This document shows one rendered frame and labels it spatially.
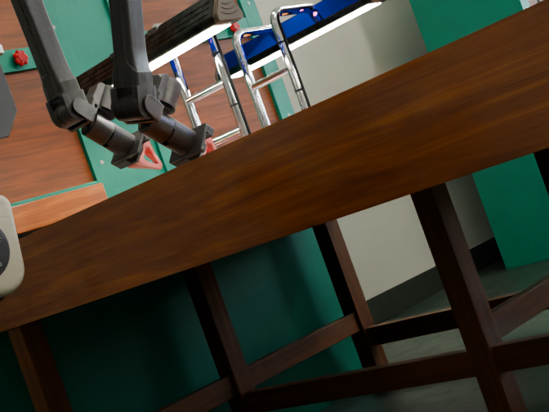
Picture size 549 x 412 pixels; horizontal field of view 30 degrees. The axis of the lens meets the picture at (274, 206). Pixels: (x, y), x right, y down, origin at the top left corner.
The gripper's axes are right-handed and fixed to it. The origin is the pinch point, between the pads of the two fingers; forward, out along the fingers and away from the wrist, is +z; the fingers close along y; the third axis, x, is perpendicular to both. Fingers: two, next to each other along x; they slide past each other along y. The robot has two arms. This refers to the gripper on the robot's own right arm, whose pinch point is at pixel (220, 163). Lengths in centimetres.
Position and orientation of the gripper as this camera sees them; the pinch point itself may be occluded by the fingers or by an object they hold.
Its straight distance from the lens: 211.2
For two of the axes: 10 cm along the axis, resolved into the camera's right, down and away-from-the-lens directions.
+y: -6.9, 2.5, 6.9
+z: 7.1, 4.1, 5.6
